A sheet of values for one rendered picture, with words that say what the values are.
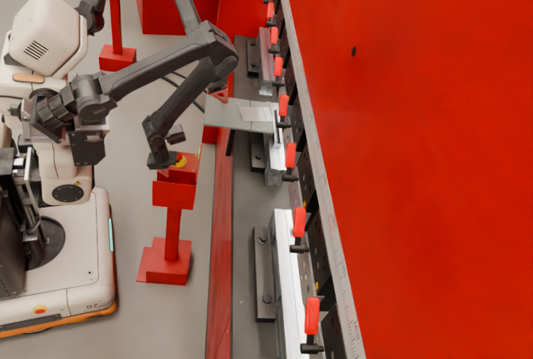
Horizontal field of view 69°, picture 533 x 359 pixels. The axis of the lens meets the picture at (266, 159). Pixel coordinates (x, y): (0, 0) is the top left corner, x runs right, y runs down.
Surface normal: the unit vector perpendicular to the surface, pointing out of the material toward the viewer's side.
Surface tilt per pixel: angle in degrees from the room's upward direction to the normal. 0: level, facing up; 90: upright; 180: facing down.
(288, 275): 0
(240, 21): 90
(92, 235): 0
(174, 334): 0
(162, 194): 90
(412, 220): 90
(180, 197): 90
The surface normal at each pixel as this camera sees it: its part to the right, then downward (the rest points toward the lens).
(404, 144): -0.97, -0.11
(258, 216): 0.22, -0.69
